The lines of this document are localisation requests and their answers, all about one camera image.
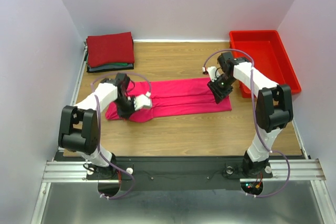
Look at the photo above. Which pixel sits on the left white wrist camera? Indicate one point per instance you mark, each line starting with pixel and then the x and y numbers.
pixel 142 101

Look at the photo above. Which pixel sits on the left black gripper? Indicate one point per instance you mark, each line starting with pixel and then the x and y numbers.
pixel 125 114

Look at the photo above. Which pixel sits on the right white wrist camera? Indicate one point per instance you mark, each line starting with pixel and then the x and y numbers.
pixel 212 72

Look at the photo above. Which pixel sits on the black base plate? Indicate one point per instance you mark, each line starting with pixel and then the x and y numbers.
pixel 186 173

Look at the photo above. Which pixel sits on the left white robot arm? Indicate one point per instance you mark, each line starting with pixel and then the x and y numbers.
pixel 80 125

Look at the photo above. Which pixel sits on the folded dark red shirt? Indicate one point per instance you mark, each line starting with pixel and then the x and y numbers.
pixel 112 48

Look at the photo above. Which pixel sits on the pink t shirt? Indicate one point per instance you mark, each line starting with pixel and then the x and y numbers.
pixel 180 97

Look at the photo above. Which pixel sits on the aluminium frame rail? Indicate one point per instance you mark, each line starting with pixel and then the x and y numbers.
pixel 296 193

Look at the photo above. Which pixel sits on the folded green shirt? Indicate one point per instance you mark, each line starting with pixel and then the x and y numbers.
pixel 117 65

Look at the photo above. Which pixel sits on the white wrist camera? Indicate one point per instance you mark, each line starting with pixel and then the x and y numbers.
pixel 142 101
pixel 212 72

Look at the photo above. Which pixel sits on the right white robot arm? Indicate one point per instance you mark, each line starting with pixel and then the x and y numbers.
pixel 271 102

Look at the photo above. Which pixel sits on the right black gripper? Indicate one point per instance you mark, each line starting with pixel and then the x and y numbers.
pixel 218 94

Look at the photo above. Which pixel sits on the red plastic bin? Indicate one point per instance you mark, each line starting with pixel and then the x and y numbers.
pixel 269 55

